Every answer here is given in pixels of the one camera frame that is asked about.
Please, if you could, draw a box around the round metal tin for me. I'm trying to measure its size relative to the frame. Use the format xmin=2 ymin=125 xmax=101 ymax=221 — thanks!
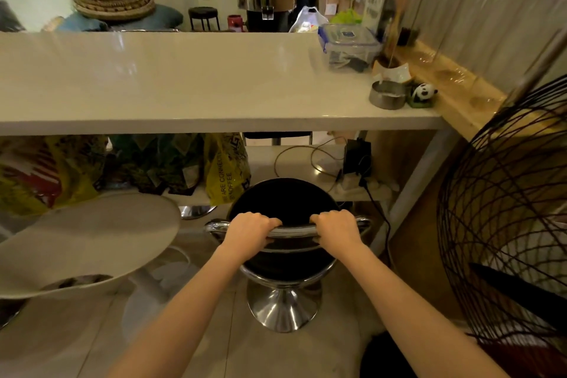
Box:
xmin=369 ymin=80 xmax=408 ymax=110

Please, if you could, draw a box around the white plastic bag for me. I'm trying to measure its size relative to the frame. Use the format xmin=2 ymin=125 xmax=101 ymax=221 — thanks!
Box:
xmin=289 ymin=6 xmax=329 ymax=34

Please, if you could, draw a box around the person's right forearm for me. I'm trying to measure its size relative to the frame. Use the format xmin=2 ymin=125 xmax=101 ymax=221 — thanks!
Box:
xmin=335 ymin=242 xmax=510 ymax=378

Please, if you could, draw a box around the person's left forearm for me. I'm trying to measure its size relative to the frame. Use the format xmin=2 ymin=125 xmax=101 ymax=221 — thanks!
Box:
xmin=106 ymin=244 xmax=254 ymax=378

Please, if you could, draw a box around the teal round cushion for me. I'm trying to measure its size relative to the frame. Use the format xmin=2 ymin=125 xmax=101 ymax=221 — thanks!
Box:
xmin=55 ymin=4 xmax=184 ymax=33

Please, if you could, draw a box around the black chrome bar stool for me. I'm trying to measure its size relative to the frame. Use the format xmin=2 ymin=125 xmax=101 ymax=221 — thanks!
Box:
xmin=204 ymin=177 xmax=373 ymax=333

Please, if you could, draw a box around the dark green coffee bag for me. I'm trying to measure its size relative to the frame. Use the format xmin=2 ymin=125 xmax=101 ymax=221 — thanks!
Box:
xmin=106 ymin=134 xmax=205 ymax=196

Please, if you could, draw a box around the small black round stool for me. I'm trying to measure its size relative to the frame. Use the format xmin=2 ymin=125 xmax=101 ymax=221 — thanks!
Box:
xmin=188 ymin=6 xmax=221 ymax=32

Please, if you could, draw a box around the white round stool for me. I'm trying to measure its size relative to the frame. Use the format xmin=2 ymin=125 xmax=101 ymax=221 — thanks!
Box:
xmin=0 ymin=193 xmax=182 ymax=301

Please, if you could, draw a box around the person's left hand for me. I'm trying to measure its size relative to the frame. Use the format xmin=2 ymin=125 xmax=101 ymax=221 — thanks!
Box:
xmin=220 ymin=212 xmax=283 ymax=261

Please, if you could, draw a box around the brown thin cable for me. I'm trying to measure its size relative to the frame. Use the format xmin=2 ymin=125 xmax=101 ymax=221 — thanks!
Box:
xmin=273 ymin=136 xmax=348 ymax=180

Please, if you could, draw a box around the small panda figurine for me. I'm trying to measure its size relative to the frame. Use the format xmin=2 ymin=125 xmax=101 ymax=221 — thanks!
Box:
xmin=408 ymin=83 xmax=439 ymax=108

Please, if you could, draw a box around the black power cable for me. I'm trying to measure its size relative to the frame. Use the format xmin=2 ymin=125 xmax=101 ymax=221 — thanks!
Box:
xmin=358 ymin=176 xmax=393 ymax=259

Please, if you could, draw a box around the black wire floor fan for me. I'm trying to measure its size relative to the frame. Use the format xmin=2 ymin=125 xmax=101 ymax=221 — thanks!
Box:
xmin=437 ymin=28 xmax=567 ymax=378

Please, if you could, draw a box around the yellow red printed bag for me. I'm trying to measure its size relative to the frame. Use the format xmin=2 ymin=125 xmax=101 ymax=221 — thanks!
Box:
xmin=0 ymin=135 xmax=109 ymax=217

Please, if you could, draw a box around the person's right hand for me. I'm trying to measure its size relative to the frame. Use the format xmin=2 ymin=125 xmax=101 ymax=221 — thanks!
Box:
xmin=309 ymin=209 xmax=365 ymax=259

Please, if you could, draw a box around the clear plastic storage container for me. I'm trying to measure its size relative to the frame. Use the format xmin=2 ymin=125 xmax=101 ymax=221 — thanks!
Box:
xmin=317 ymin=23 xmax=383 ymax=74

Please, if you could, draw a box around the yellow printed coffee bag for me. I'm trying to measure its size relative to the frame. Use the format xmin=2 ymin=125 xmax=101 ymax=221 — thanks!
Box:
xmin=203 ymin=133 xmax=252 ymax=207

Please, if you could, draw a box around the black power adapter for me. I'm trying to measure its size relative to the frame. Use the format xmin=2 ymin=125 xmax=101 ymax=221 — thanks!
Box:
xmin=343 ymin=139 xmax=373 ymax=178

